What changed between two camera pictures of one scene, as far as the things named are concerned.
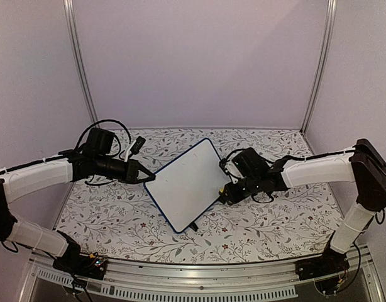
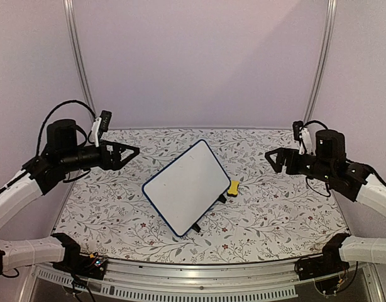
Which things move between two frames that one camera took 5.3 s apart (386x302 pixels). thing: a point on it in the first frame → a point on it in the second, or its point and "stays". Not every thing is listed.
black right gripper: [234, 197] → [291, 155]
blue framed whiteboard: [185, 189] stays
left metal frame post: [77, 45] stays
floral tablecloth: [119, 221] stays
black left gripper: [133, 167] → [112, 162]
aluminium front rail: [151, 279] stays
